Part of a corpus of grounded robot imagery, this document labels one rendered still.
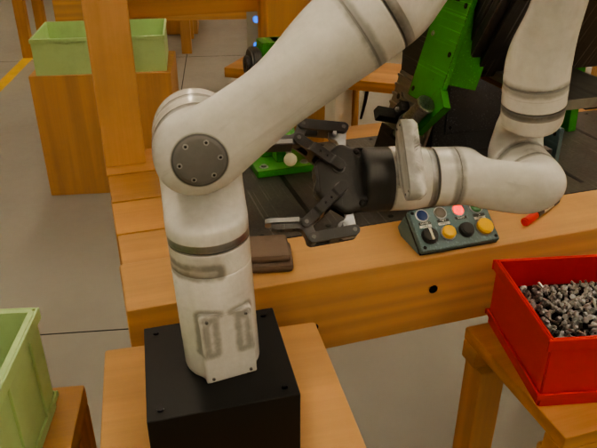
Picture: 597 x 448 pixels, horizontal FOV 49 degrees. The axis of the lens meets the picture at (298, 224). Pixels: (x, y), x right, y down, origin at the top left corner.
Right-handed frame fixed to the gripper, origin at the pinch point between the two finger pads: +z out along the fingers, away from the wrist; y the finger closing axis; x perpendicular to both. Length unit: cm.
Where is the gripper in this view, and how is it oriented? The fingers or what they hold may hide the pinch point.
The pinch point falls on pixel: (266, 183)
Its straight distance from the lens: 75.4
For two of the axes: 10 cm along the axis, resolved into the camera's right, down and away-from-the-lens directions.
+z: -9.9, 0.5, -1.3
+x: 1.1, -2.7, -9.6
